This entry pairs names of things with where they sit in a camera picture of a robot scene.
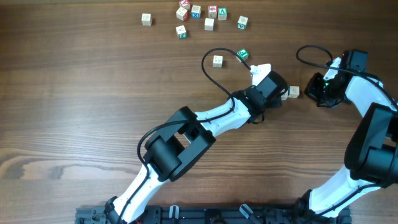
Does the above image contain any blue P wooden block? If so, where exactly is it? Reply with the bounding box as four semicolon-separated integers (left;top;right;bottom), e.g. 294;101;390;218
281;89;289;101

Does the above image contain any blue edged wooden block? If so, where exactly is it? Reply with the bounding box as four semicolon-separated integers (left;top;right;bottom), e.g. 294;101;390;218
288;86;300;98

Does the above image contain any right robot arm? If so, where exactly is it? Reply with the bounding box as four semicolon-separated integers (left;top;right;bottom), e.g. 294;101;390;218
297;49;397;223

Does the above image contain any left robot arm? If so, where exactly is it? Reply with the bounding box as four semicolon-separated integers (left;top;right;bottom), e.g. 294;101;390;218
104;71;287;223

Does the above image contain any green E block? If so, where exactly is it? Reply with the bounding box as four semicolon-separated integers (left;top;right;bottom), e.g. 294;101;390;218
237;49;249;62

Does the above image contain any wooden block lowest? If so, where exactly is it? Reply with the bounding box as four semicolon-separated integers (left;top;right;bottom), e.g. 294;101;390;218
213;55;223;68

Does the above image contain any green V block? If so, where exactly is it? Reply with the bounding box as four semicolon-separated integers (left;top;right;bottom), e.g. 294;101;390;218
237;16;248;30

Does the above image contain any plain wooden block centre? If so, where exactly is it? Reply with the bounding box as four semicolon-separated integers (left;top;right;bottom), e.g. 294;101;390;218
205;18;215;31

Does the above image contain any plain wooden block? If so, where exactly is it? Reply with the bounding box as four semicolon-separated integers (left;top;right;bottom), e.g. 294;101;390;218
205;18;215;31
141;13;152;26

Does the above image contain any green A block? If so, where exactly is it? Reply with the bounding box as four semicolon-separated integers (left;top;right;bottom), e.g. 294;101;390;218
218;7;228;21

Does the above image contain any red 9 block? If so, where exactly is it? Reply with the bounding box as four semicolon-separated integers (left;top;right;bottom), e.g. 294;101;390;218
208;5;218;19

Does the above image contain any green side block left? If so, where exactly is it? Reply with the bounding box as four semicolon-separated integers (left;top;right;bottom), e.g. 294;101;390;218
175;25;187;39

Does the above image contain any blue X block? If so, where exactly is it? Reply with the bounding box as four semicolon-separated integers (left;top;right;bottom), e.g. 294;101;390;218
191;5;201;19

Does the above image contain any red edged wooden block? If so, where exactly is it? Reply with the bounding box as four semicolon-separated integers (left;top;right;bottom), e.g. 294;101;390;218
176;7;188;21

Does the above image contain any red letter block top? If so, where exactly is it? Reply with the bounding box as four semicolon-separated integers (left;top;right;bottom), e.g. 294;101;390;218
178;0;191;11

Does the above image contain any plain wooden block far left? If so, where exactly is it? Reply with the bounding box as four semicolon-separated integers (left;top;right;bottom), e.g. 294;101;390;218
141;13;152;26

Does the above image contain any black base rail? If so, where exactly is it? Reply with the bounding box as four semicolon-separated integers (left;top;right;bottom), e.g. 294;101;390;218
75;205;353;224

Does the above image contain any left camera cable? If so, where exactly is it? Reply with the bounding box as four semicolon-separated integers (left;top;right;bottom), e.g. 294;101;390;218
116;47;252;224

